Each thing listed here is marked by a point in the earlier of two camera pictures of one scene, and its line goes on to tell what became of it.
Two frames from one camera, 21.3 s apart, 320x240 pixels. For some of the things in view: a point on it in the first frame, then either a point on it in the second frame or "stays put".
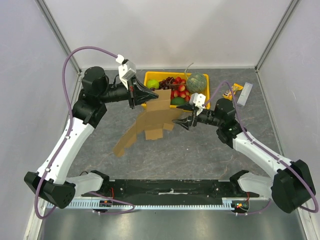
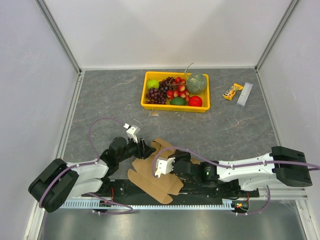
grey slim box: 243,97 stays put
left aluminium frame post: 50,20 stays put
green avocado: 177,100 stays put
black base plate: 168,192 stays put
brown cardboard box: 159,115 to 162,187
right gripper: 194,117 to 178,163
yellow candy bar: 228,94 stays put
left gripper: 139,89 to 143,150
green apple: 153,83 stays put
